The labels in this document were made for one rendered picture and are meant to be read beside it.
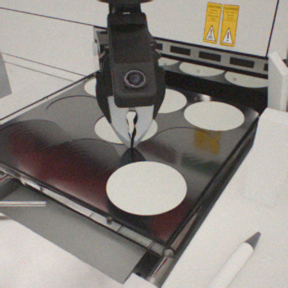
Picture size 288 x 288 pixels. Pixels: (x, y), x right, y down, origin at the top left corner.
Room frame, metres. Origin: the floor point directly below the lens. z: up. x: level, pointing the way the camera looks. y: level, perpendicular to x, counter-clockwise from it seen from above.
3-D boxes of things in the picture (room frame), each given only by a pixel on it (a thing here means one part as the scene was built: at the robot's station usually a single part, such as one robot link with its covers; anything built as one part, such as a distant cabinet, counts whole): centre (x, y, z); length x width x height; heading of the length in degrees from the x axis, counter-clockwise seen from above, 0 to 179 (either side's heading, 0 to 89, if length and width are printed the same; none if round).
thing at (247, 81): (0.66, -0.07, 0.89); 0.44 x 0.02 x 0.10; 58
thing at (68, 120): (0.47, 0.03, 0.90); 0.34 x 0.34 x 0.01; 58
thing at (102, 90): (0.40, 0.04, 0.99); 0.05 x 0.02 x 0.09; 101
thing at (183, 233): (0.37, -0.12, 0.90); 0.37 x 0.01 x 0.01; 148
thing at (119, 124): (0.42, 0.04, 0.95); 0.06 x 0.03 x 0.09; 11
